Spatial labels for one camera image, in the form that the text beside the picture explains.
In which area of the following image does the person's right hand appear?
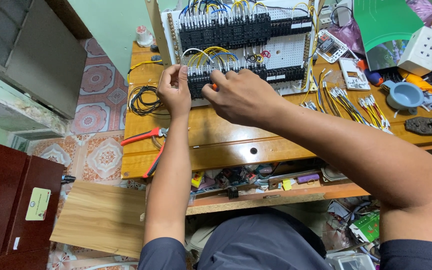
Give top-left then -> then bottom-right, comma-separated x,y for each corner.
201,69 -> 289,128

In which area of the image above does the person's left hand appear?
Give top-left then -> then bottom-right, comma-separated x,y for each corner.
156,64 -> 193,121

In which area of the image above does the row of black relay sockets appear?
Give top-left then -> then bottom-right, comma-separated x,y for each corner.
178,13 -> 313,52
187,64 -> 306,99

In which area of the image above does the wooden work table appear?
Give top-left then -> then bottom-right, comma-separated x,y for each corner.
120,40 -> 432,181

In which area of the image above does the brass terminal bar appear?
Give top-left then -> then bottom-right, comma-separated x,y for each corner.
167,13 -> 182,65
301,32 -> 312,90

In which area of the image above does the white perforated wiring panel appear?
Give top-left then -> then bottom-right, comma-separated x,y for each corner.
161,0 -> 320,108

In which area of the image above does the cluttered wooden drawer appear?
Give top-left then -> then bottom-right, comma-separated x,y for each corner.
185,160 -> 371,217

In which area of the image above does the purple cylinder battery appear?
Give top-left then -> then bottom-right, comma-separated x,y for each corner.
296,173 -> 321,185

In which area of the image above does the pink plastic bag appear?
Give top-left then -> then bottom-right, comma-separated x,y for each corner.
328,16 -> 367,57

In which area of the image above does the white power adapter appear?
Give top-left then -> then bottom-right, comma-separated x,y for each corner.
319,0 -> 354,30

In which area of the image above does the orange and blue screwdriver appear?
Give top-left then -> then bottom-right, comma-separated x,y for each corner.
356,59 -> 385,87

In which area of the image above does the light wooden board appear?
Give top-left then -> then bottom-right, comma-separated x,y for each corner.
49,181 -> 148,260

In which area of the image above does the grey metal door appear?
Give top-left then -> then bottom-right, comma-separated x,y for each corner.
0,0 -> 88,121

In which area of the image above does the person's dark blue clothing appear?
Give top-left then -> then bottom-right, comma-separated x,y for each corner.
138,207 -> 432,270

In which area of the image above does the heap of clutter under table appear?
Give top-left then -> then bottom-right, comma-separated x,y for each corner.
320,198 -> 382,270

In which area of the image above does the grey-blue plastic cup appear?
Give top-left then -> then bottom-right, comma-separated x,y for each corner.
380,80 -> 425,115

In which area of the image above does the green folder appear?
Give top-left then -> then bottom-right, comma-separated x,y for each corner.
353,0 -> 425,72

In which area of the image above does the pale label card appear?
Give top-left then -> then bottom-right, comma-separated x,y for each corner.
25,187 -> 52,221

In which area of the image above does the green and white box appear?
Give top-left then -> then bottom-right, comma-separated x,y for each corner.
349,211 -> 381,243

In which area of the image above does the white socket box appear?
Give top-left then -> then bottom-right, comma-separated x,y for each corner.
407,26 -> 432,77

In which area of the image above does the white plastic box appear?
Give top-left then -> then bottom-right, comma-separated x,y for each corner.
326,251 -> 376,270

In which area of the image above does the dark red cabinet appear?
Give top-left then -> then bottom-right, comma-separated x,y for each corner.
0,136 -> 66,270

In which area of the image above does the black coiled wire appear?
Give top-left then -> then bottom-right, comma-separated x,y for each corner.
128,85 -> 164,117

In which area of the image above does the red-handled wire cutter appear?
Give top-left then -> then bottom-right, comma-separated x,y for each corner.
120,127 -> 170,179

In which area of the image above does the yellow wire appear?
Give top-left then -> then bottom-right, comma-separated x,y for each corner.
127,59 -> 163,85

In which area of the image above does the wooden frame strip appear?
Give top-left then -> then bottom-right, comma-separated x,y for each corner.
144,0 -> 173,69

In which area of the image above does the bundle of ferruled wires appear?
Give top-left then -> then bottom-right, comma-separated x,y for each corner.
299,69 -> 394,135

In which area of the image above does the white outlet frame with module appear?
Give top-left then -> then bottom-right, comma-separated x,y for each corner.
316,29 -> 349,64

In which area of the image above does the white switch frame plate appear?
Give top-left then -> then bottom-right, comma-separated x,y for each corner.
338,57 -> 371,92

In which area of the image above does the yellow-handled crimping tool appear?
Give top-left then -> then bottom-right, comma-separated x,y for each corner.
404,116 -> 432,138

